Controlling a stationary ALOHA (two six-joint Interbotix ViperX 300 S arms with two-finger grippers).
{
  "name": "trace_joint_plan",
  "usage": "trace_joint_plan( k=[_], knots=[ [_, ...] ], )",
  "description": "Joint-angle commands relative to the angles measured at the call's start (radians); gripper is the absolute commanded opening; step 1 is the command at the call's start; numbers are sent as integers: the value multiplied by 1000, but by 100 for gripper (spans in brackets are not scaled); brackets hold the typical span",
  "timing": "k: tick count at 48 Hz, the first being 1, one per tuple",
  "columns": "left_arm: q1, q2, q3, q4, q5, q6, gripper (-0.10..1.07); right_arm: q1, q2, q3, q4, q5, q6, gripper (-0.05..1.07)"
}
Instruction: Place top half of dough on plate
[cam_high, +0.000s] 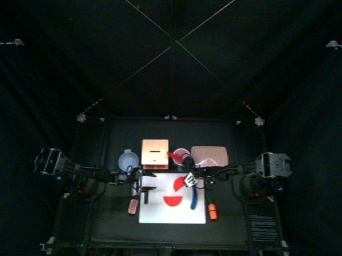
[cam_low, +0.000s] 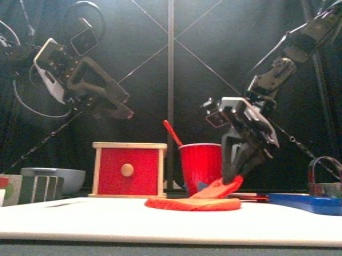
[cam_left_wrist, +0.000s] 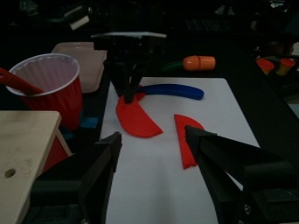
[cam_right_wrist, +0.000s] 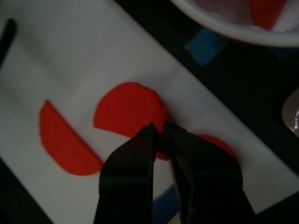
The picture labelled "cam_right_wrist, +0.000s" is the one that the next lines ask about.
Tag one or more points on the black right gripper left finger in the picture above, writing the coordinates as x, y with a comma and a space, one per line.
125, 175

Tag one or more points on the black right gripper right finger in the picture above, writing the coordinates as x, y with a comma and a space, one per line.
209, 180

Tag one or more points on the red dough half being gripped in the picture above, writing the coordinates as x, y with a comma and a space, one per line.
128, 109

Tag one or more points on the red dough half flat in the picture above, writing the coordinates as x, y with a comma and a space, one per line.
64, 145

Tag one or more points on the white plate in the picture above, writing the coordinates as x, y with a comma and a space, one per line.
240, 26

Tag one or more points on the red dough piece on plate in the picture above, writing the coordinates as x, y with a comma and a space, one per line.
265, 11

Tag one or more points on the blue tape strip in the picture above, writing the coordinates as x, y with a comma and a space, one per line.
204, 46
165, 208

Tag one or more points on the shiny metal round object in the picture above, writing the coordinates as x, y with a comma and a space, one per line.
292, 113

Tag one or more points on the white cutting board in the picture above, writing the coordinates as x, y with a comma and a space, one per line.
97, 73

